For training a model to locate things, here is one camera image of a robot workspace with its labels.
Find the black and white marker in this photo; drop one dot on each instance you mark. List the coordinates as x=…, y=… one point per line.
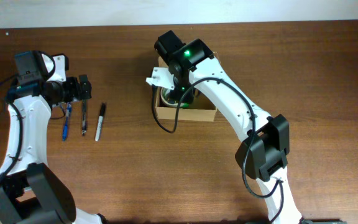
x=100, y=122

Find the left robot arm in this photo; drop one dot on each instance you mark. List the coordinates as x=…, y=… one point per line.
x=29, y=191

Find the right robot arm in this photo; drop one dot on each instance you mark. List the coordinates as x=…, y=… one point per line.
x=265, y=140

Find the black pen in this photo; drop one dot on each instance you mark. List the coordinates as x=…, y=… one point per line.
x=83, y=118

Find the green tape roll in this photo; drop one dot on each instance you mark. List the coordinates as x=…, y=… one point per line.
x=183, y=105

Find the cardboard box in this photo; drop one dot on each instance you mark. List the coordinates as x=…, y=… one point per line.
x=201, y=109

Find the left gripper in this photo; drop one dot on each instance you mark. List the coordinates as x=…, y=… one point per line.
x=84, y=87

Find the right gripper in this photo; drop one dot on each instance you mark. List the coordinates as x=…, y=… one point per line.
x=183, y=94

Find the blue pen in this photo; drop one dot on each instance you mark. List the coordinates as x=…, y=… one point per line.
x=67, y=121

